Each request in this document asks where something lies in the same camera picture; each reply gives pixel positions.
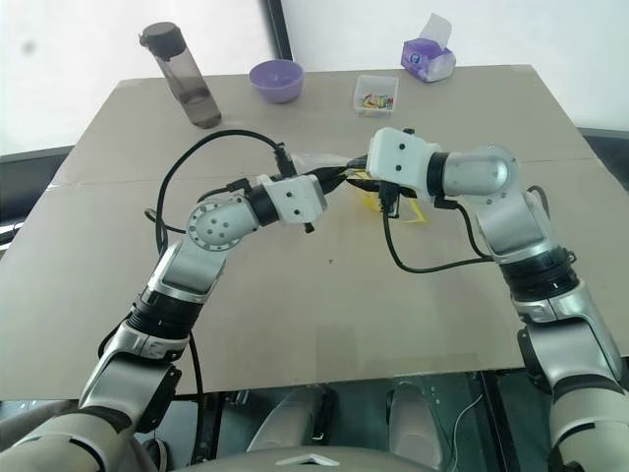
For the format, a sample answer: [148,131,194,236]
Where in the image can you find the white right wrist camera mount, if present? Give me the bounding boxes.
[367,127,443,206]

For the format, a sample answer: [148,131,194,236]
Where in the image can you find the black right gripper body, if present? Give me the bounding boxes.
[378,182,419,217]

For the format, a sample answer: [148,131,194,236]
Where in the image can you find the black window post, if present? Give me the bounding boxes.
[264,0,291,63]

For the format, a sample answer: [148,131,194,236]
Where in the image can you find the white floor cable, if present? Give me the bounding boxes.
[454,392,487,443]

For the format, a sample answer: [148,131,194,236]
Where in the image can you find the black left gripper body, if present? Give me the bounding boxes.
[314,166,344,197]

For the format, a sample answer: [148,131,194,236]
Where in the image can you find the smoky grey water bottle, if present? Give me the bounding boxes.
[139,22,222,130]

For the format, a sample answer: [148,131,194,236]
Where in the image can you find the black table leg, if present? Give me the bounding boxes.
[194,392,222,463]
[479,371,512,472]

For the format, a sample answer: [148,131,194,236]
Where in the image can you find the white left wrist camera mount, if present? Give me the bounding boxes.
[258,172,329,227]

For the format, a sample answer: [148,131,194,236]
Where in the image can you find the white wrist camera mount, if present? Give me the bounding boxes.
[367,127,443,206]
[258,172,329,227]

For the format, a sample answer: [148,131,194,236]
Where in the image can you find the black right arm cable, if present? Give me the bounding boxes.
[380,186,492,273]

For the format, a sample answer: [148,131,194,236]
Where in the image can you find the white tissue sheet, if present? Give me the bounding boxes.
[417,12,454,50]

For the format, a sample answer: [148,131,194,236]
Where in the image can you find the clear box of colourful clips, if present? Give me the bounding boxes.
[353,74,400,118]

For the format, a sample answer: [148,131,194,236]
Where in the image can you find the dark side furniture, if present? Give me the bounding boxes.
[0,145,75,247]

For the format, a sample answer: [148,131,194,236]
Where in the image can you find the grey rounded robot leg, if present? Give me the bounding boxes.
[245,385,338,453]
[387,381,456,458]

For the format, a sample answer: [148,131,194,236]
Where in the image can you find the purple plastic bowl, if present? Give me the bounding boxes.
[248,59,304,105]

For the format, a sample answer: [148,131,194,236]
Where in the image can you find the dark low cabinet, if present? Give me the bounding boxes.
[577,125,629,193]

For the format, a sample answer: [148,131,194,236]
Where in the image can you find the purple tissue pack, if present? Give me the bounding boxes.
[401,37,457,84]

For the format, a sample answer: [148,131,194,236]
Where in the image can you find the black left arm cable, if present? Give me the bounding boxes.
[144,129,299,247]

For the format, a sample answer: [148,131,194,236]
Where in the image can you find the clear yellow-zip plastic bag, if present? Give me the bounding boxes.
[289,151,429,225]

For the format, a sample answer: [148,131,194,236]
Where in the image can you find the grey robot torso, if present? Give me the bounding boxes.
[181,444,497,472]

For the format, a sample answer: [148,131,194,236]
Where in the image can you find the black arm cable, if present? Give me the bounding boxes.
[144,129,299,247]
[380,186,492,273]

